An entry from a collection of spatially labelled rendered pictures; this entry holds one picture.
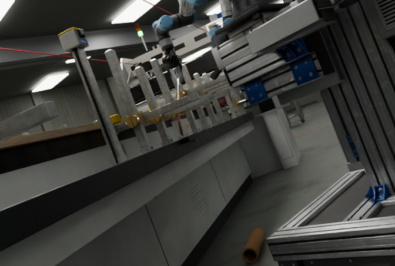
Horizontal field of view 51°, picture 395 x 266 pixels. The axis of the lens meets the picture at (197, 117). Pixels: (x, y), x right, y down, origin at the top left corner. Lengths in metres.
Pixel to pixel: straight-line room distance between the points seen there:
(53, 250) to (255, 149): 3.67
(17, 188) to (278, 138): 3.40
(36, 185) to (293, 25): 0.98
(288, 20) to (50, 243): 0.93
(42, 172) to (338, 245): 1.03
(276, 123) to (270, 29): 3.11
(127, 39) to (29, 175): 8.68
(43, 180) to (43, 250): 0.44
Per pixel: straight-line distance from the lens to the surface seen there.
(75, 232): 1.24
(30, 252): 1.10
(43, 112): 0.81
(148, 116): 1.80
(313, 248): 1.57
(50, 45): 8.96
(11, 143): 1.42
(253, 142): 4.63
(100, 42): 9.57
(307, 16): 1.33
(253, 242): 2.23
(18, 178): 1.44
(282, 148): 4.48
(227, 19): 2.06
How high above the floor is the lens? 0.70
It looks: 2 degrees up
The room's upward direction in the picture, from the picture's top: 21 degrees counter-clockwise
